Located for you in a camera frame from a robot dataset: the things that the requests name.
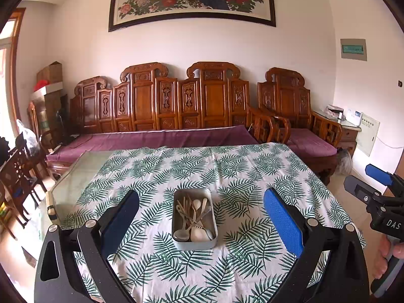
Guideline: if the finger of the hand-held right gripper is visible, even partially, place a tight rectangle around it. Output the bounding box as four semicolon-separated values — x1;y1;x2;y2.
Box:
365;163;404;194
344;175;387;207

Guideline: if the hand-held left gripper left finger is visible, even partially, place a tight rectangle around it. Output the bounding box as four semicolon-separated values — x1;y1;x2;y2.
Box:
34;190;141;303

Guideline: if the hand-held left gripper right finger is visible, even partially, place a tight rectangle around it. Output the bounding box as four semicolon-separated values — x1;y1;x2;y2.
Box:
263;188;370;303

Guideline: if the metal spoon with holed handle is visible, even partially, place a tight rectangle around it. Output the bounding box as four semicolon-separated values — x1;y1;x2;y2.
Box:
174;207;190;241

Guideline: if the grey metal tray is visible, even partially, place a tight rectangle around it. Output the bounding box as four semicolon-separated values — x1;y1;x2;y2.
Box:
172;187;219;251

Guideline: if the slim white spoon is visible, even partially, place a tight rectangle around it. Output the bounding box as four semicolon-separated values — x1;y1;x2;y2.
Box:
192;199;203;223

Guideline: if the person's right hand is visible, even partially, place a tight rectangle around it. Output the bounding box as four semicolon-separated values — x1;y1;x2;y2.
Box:
374;236;404;280

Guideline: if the grey fluffy duster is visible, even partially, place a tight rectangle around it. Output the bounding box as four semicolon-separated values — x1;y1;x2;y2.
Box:
335;148;352;175

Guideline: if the white electrical cabinet door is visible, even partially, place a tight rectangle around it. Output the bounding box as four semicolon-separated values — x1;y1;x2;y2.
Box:
356;113;380;157

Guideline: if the wooden side table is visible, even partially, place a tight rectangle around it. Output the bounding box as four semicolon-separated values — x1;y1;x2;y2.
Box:
312;109;362;152

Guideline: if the leaf-print tablecloth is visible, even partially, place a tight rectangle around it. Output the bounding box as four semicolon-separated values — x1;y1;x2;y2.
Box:
60;143;367;303

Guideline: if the white desk phone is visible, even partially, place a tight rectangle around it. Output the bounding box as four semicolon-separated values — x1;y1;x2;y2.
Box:
345;109;363;126

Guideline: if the purple armchair cushion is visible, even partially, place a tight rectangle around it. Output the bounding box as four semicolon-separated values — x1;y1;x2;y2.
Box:
286;128;338;158

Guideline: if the cream block with dark band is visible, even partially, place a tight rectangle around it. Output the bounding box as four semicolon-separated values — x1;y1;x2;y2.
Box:
45;191;59;223

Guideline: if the long purple sofa cushion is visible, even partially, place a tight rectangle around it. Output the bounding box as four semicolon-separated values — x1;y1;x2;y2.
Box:
47;124;259;163

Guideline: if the dark wooden dining chair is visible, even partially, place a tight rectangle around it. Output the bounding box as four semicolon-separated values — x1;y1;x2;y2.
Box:
0;142;48;237

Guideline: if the carved wooden armchair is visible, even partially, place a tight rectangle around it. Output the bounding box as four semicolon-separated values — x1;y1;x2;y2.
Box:
257;67;343;184

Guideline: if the long carved wooden sofa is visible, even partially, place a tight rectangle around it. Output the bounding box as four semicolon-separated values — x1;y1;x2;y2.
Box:
46;62;291;177

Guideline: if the clear plastic bag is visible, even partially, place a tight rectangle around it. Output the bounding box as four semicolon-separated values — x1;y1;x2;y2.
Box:
16;119;38;155

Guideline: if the cardboard box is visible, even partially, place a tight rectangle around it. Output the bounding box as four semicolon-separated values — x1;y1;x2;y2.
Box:
36;61;63;84

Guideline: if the framed flower painting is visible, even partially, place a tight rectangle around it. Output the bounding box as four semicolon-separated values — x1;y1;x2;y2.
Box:
108;0;276;33

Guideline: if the white wall cable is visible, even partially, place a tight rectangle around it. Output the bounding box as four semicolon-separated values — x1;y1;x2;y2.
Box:
377;134;404;149

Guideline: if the wooden door frame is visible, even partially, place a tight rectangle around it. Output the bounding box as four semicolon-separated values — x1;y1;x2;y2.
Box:
0;8;26;130

